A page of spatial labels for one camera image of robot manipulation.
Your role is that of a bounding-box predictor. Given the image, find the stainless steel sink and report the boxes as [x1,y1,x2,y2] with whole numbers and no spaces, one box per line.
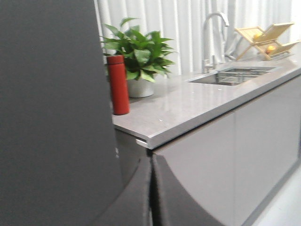
[188,66,280,86]

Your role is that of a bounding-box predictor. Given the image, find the red thermos bottle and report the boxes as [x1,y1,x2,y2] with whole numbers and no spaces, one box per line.
[107,55,130,115]

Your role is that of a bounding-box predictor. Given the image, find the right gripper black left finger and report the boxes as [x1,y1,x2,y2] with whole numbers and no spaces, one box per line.
[89,154,151,226]

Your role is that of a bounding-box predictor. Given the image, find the yellow fruit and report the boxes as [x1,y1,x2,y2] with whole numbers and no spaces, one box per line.
[253,33,261,40]

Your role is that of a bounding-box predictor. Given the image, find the silver kitchen faucet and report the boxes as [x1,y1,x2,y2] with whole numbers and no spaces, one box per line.
[201,11,230,73]

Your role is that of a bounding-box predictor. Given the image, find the grey kitchen counter cabinet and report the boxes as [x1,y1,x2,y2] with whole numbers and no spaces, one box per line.
[113,55,301,226]

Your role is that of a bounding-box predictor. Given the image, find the wooden dish rack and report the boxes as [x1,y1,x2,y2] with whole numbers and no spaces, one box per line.
[235,22,300,60]

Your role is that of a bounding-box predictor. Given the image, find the green potted plant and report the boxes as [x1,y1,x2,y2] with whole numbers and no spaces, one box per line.
[102,17,175,98]

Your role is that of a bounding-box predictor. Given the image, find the orange fruit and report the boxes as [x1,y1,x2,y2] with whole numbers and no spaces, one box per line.
[266,46,276,54]

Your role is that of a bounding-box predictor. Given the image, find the white curtain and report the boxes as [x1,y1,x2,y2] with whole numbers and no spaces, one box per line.
[95,0,301,75]

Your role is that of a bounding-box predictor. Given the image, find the dark grey fridge door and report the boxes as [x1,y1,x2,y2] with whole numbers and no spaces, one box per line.
[0,0,121,226]

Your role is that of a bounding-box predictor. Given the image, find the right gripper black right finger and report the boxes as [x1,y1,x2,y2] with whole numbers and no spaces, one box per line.
[151,154,222,226]

